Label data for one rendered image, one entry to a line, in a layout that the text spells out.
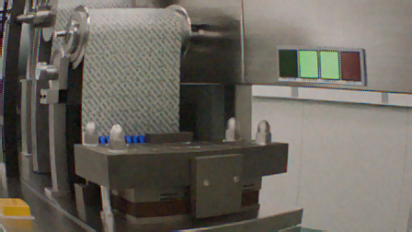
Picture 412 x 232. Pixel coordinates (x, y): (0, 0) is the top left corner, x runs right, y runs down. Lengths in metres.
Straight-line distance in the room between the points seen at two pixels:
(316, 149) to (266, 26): 3.13
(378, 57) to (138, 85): 0.53
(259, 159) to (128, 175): 0.28
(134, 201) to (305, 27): 0.45
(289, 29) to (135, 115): 0.35
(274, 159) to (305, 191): 3.22
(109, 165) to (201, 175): 0.17
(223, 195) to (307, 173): 3.31
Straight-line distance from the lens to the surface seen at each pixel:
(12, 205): 0.98
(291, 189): 4.51
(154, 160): 1.02
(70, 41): 1.19
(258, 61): 1.22
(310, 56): 1.10
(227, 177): 1.08
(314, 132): 4.31
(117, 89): 1.20
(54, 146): 1.22
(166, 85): 1.26
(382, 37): 0.98
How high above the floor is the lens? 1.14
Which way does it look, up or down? 3 degrees down
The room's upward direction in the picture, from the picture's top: 1 degrees clockwise
